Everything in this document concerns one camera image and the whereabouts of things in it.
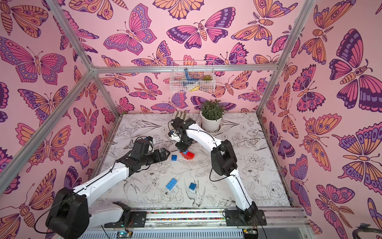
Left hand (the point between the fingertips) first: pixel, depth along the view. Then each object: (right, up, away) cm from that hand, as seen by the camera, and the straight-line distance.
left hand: (166, 153), depth 86 cm
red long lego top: (+13, -2, +5) cm, 14 cm away
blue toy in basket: (+13, +44, +7) cm, 46 cm away
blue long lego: (+11, 0, +4) cm, 11 cm away
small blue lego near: (+15, -18, -2) cm, 24 cm away
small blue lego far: (+4, -4, +9) cm, 10 cm away
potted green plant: (+28, +24, +12) cm, 39 cm away
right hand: (+10, +3, +8) cm, 13 cm away
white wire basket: (+17, +48, +9) cm, 51 cm away
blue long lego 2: (+3, -17, -1) cm, 17 cm away
